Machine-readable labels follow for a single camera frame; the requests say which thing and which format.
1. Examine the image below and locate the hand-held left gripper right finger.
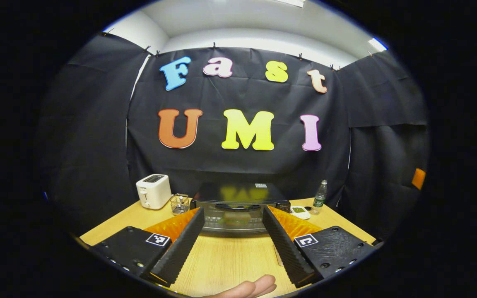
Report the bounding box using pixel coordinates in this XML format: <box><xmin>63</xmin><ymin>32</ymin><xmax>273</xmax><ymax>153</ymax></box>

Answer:
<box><xmin>262</xmin><ymin>206</ymin><xmax>378</xmax><ymax>289</ymax></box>

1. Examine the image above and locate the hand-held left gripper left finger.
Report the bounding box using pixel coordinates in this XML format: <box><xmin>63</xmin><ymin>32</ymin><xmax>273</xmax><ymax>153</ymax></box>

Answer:
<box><xmin>91</xmin><ymin>207</ymin><xmax>205</xmax><ymax>287</ymax></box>

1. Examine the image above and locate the black electric oven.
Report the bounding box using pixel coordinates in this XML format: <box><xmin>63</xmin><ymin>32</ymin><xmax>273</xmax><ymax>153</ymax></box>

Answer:
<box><xmin>190</xmin><ymin>182</ymin><xmax>292</xmax><ymax>235</ymax></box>

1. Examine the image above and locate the white divided snack tray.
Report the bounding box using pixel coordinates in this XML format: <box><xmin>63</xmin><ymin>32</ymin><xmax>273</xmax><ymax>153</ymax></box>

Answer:
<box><xmin>290</xmin><ymin>206</ymin><xmax>311</xmax><ymax>221</ymax></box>

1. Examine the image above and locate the clear plastic water bottle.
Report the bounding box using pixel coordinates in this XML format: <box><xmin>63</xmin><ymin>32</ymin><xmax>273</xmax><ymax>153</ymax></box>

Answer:
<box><xmin>312</xmin><ymin>179</ymin><xmax>328</xmax><ymax>215</ymax></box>

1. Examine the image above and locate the white toaster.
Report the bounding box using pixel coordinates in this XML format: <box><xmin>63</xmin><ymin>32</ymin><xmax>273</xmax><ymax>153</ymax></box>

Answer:
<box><xmin>135</xmin><ymin>174</ymin><xmax>173</xmax><ymax>210</ymax></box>

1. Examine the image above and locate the small wire basket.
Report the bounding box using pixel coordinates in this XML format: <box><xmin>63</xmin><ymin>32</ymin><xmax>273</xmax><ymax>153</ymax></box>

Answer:
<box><xmin>169</xmin><ymin>193</ymin><xmax>191</xmax><ymax>216</ymax></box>

